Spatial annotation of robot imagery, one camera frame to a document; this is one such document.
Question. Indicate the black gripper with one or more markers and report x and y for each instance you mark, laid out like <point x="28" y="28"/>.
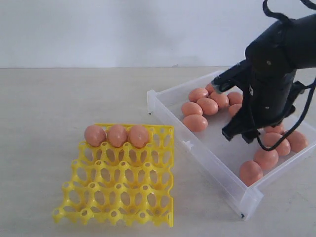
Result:
<point x="265" y="105"/>

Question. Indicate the clear plastic bin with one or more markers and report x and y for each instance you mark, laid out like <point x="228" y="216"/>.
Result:
<point x="220" y="159"/>

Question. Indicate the yellow plastic egg tray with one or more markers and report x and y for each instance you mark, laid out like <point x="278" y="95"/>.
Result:
<point x="128" y="184"/>

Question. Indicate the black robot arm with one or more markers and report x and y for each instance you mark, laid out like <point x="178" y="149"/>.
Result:
<point x="266" y="75"/>

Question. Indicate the brown egg cluster right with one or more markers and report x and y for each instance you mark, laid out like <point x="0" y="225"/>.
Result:
<point x="234" y="98"/>

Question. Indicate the brown egg bin right back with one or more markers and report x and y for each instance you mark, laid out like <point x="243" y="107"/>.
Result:
<point x="276" y="129"/>

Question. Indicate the brown egg bin front-right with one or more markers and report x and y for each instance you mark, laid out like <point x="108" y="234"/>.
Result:
<point x="266" y="159"/>

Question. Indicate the brown egg cluster centre-right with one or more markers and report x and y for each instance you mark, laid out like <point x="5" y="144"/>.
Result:
<point x="221" y="99"/>

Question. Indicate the brown egg bin front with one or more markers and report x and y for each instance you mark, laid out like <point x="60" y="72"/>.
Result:
<point x="250" y="172"/>

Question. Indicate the brown egg cluster centre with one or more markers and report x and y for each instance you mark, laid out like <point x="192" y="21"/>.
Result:
<point x="209" y="106"/>

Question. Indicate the brown egg left cluster front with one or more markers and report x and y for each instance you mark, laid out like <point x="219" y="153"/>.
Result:
<point x="195" y="123"/>

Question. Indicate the brown egg bin far right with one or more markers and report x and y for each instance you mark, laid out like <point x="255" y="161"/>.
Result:
<point x="297" y="141"/>

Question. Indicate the brown egg cluster back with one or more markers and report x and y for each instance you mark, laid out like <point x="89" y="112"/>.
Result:
<point x="209" y="87"/>

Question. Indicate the brown egg left cluster middle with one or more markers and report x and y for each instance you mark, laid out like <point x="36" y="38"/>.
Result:
<point x="191" y="108"/>

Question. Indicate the brown egg cluster back-left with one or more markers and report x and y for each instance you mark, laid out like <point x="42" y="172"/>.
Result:
<point x="197" y="93"/>

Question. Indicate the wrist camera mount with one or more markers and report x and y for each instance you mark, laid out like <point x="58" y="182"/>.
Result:
<point x="237" y="75"/>

